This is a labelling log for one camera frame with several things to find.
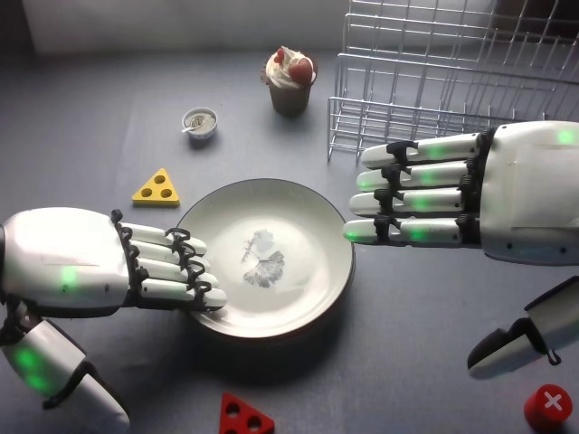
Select small white cup green sauce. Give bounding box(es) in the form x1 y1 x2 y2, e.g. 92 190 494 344
181 107 218 145

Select red cylinder white cross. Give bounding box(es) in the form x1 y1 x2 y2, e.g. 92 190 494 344
523 383 575 431

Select white plate clustered leaf print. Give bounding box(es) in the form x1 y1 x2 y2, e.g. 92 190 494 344
174 178 356 338

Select silver wire dish rack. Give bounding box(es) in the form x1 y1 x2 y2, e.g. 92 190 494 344
326 0 579 163

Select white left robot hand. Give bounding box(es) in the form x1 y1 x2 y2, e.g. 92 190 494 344
0 206 228 429

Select white backdrop cloth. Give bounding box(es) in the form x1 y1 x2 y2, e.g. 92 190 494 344
21 0 498 56

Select yellow triangle block three holes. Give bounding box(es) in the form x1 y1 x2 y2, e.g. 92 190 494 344
130 167 181 209

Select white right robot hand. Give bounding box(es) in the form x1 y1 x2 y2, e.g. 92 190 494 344
342 119 579 379

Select toy cupcake with strawberries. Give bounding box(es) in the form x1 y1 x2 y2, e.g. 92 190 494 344
260 44 320 117

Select red triangle block three holes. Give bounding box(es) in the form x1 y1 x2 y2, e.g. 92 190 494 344
220 392 276 434

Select grey table cloth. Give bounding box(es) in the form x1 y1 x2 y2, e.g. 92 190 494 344
0 44 579 434

